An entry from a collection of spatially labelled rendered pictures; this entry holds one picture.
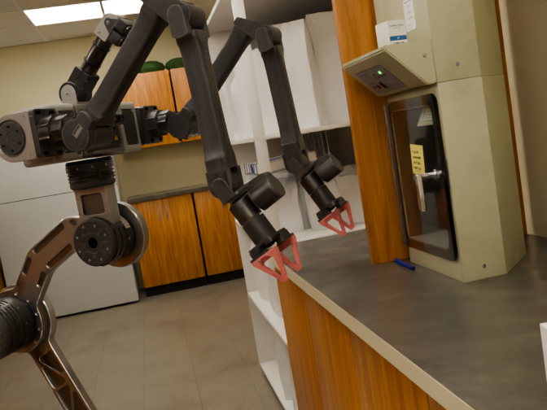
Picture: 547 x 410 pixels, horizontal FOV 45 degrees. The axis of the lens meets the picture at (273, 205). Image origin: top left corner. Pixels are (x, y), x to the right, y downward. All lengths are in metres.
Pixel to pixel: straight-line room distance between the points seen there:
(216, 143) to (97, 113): 0.31
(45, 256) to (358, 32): 1.19
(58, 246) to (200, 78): 0.92
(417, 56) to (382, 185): 0.48
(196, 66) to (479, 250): 0.78
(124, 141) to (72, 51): 5.07
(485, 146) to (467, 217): 0.17
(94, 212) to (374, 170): 0.82
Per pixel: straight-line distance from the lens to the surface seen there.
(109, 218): 1.95
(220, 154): 1.46
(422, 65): 1.55
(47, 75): 7.08
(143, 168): 6.97
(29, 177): 6.37
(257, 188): 1.44
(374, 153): 1.89
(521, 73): 2.08
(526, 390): 1.03
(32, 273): 2.28
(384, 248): 1.92
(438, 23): 1.58
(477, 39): 1.62
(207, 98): 1.47
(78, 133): 1.63
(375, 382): 1.52
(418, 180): 1.59
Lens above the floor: 1.35
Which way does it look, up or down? 6 degrees down
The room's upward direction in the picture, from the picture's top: 9 degrees counter-clockwise
